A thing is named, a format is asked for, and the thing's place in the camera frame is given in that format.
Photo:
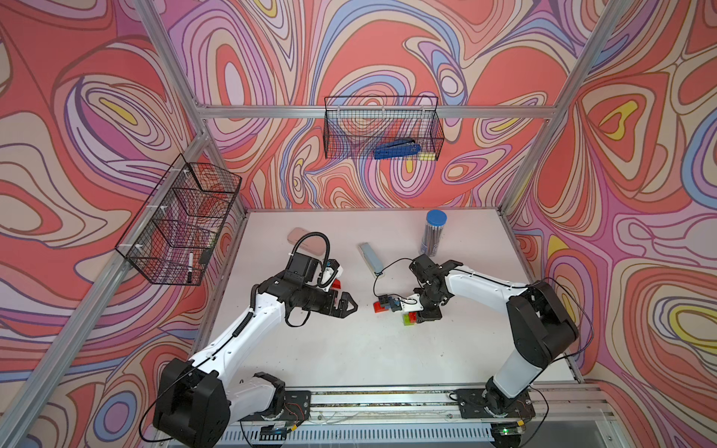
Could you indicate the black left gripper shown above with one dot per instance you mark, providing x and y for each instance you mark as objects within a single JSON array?
[{"x": 339, "y": 311}]

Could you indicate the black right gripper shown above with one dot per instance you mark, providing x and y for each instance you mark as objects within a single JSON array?
[{"x": 424, "y": 315}]

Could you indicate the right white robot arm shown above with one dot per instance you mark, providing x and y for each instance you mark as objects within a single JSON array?
[{"x": 541, "y": 326}]

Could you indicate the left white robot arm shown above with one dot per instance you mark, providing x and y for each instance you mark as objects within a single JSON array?
[{"x": 197, "y": 399}]

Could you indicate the pink glasses case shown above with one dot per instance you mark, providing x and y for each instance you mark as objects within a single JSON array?
[{"x": 313, "y": 245}]

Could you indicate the blue and cream stapler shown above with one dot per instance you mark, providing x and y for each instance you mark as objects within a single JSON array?
[{"x": 374, "y": 263}]

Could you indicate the blue lid pencil tube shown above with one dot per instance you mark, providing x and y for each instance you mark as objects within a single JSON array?
[{"x": 435, "y": 221}]

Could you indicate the yellow item in basket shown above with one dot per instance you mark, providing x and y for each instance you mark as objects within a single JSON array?
[{"x": 426, "y": 157}]

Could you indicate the blue stapler in basket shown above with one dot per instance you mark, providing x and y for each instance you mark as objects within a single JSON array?
[{"x": 400, "y": 148}]

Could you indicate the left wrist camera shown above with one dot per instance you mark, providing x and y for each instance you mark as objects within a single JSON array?
[{"x": 303, "y": 269}]

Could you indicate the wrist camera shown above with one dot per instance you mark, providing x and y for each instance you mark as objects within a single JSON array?
[
  {"x": 303, "y": 269},
  {"x": 399, "y": 303}
]

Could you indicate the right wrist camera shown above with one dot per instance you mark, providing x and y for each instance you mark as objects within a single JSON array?
[{"x": 399, "y": 303}]

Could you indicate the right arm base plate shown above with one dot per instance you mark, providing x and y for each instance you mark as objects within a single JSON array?
[{"x": 479, "y": 403}]

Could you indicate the left wire basket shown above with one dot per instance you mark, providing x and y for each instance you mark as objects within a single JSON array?
[{"x": 185, "y": 212}]

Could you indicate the wire basket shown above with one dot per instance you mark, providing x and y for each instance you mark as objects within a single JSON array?
[
  {"x": 185, "y": 212},
  {"x": 354, "y": 125}
]

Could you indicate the back wire basket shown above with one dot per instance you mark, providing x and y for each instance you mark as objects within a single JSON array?
[{"x": 354, "y": 125}]

